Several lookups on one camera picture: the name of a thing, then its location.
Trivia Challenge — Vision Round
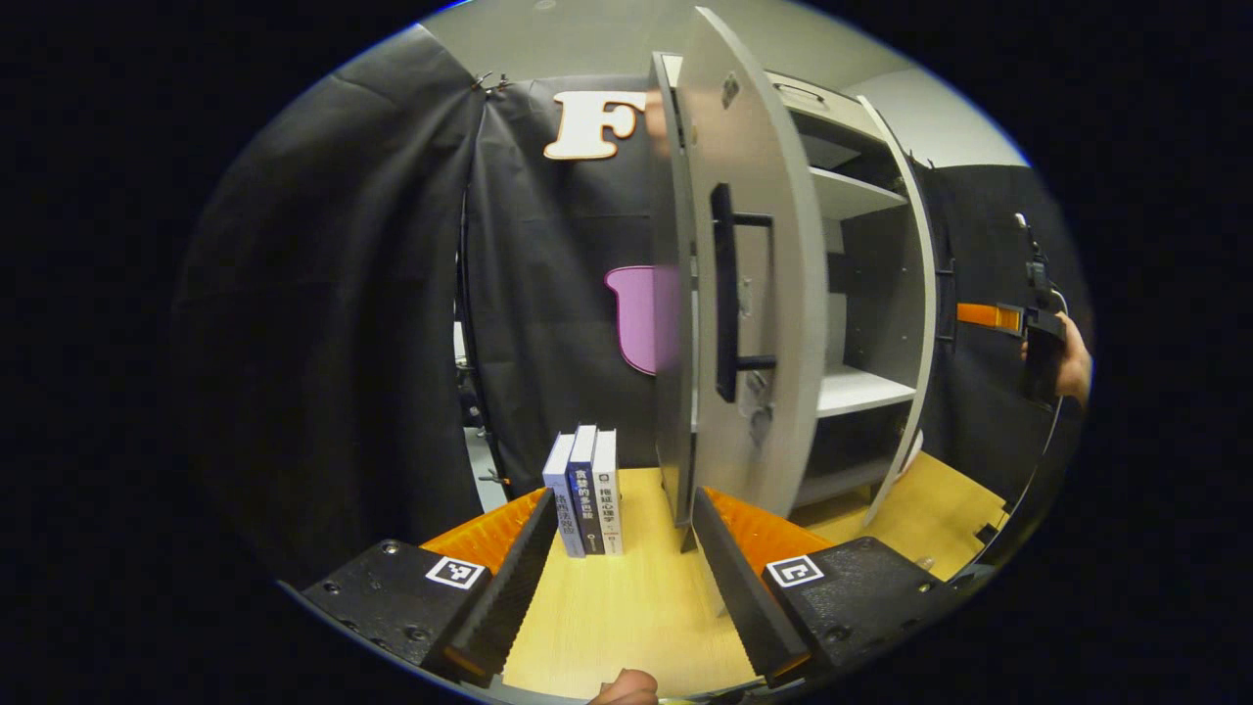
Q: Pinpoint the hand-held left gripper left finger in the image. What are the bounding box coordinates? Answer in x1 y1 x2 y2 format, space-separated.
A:
303 488 559 686

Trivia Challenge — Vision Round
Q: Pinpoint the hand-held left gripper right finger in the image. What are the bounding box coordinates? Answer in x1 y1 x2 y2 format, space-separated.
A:
691 487 960 686

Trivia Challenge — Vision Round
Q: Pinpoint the white cabinet door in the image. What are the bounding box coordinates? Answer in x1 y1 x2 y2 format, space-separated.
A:
649 8 830 554
857 95 957 530

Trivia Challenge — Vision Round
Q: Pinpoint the pale blue book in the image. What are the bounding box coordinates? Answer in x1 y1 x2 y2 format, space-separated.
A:
543 432 588 559

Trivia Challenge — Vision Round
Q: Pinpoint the dark blue book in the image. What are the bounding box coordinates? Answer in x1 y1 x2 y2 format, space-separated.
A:
568 424 606 556

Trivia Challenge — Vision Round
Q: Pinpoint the white book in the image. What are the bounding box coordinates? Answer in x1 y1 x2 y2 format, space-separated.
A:
592 428 625 556

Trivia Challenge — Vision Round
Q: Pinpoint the black backdrop stand pole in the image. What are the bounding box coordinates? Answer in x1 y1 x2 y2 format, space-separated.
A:
453 186 515 486

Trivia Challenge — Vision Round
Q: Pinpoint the black backdrop cloth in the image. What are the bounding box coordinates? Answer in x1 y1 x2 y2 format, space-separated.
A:
166 24 1092 588

